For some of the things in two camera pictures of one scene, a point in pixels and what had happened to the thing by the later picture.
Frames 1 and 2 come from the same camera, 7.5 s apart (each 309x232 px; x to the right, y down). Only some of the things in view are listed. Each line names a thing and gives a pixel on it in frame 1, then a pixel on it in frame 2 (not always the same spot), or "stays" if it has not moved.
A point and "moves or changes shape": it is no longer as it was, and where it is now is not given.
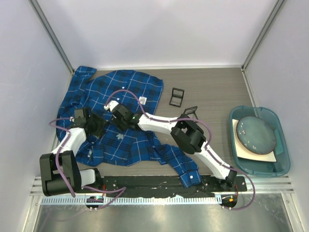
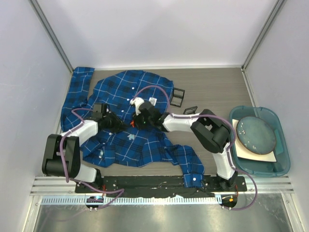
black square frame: x=173 y=95 stays
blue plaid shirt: x=140 y=92 moves or changes shape
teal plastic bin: x=260 y=145 stays
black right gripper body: x=121 y=125 to x=142 y=122
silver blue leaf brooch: x=119 y=136 to x=131 y=137
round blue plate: x=256 y=135 stays
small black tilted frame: x=191 y=110 stays
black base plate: x=133 y=186 stays
